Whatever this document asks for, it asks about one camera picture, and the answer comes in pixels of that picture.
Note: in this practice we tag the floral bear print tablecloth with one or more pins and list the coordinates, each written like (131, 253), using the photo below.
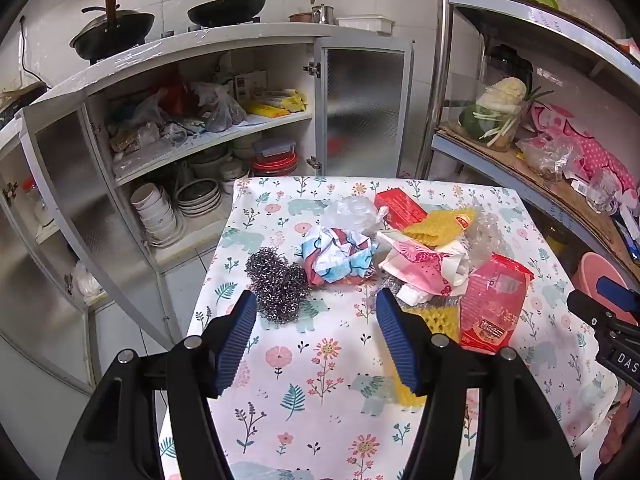
(320, 320)

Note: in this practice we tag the steel wool scrubber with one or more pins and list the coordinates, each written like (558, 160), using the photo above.
(280, 285)

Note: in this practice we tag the black blender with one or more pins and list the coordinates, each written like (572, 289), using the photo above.
(505, 62)

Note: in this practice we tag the yellow label oil bottle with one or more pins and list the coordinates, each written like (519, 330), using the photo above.
(557, 240)

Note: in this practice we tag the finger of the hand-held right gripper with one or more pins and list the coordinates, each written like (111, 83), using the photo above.
(617, 291)
(587, 307)

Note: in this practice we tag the pink plastic bucket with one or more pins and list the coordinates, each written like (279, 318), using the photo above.
(590, 270)

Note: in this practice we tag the frosted cabinet door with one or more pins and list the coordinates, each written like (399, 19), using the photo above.
(90, 200)
(30, 270)
(360, 110)

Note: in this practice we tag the napa cabbage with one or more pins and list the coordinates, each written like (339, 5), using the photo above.
(505, 91)

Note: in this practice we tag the clear plastic tub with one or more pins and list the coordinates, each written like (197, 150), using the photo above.
(500, 140)

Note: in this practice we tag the stack of patterned plates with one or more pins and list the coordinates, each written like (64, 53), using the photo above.
(197, 195)

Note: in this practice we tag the pink polka dot cloth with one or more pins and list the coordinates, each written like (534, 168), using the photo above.
(595, 155)

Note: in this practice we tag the white plastic tray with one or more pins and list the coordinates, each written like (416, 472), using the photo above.
(365, 22)

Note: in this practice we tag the red snack packet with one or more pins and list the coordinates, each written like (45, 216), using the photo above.
(492, 305)

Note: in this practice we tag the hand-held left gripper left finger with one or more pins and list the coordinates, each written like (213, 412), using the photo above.
(240, 340)

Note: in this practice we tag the red cardboard box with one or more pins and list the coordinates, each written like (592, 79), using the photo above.
(400, 205)

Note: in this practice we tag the grey kitchen cabinet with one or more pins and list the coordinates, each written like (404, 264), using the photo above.
(150, 52)

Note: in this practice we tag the yellow foam net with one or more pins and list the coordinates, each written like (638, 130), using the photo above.
(442, 320)
(435, 227)

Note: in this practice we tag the clear plastic bag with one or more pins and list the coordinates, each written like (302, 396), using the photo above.
(357, 212)

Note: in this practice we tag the metal kettle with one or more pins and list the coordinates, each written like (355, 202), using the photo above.
(324, 16)

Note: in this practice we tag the clear bubble wrap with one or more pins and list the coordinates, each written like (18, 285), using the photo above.
(487, 242)

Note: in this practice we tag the stack of white bowls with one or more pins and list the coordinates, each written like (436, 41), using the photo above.
(155, 210)

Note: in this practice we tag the colourful paper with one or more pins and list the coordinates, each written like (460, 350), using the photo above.
(335, 255)

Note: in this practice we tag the clear blue clip container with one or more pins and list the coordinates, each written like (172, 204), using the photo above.
(274, 147)

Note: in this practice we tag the yellow food packets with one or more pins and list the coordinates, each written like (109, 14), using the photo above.
(270, 109)

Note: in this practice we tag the cardboard sheet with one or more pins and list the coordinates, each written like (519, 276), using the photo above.
(550, 185)

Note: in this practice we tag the pink white paper bag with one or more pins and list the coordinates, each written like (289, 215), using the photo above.
(420, 265)

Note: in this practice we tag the clear bag of snacks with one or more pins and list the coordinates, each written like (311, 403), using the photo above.
(547, 157)

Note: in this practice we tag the metal shelf rack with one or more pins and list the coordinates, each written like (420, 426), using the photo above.
(442, 60)

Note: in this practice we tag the grey plastic bag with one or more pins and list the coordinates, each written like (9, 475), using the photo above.
(220, 110)

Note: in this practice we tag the green onions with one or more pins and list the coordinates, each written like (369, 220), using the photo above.
(500, 122)

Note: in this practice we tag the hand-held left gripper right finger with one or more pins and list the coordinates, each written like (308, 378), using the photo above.
(395, 345)

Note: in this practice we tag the glass mug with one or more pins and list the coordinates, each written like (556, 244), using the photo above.
(602, 195)

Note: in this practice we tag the black wok with lid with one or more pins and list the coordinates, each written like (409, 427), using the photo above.
(110, 32)

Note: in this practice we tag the copper pot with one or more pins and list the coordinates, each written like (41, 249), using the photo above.
(300, 17)

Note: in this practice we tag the red lidded food containers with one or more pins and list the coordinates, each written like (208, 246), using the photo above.
(275, 165)

